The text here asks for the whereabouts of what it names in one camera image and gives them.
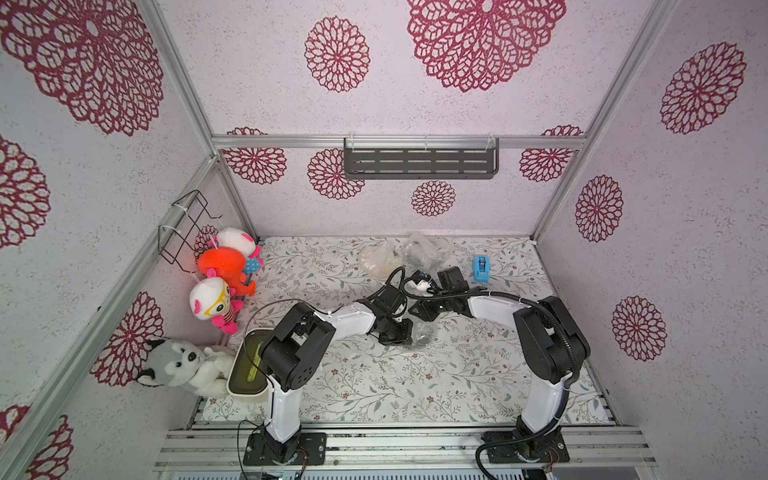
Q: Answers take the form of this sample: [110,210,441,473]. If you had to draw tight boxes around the red orange plush toy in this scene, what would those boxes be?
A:
[197,247,256,296]

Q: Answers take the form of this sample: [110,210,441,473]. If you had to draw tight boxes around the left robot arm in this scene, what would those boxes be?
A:
[257,267,413,450]

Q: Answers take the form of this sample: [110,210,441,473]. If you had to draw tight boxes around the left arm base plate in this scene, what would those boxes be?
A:
[243,426,327,467]

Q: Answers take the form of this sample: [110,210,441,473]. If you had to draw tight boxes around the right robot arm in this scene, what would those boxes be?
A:
[399,267,591,479]

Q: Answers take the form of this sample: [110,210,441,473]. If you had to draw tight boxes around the blue tape dispenser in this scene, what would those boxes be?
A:
[473,255,491,283]

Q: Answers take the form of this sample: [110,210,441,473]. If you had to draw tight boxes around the black wire wall basket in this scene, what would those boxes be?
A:
[156,189,221,274]

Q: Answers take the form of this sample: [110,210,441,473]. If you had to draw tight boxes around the white plush doll yellow glasses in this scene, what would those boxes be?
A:
[189,277,244,335]

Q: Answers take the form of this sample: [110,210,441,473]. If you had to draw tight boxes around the white pink plush toy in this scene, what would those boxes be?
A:
[211,227,264,275]

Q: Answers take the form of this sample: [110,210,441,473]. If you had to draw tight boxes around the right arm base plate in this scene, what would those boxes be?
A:
[481,427,570,464]

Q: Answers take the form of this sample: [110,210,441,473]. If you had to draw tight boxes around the grey metal wall shelf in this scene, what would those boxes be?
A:
[342,137,499,180]

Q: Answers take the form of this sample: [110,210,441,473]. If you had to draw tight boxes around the grey husky plush toy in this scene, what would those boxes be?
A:
[136,338,235,399]

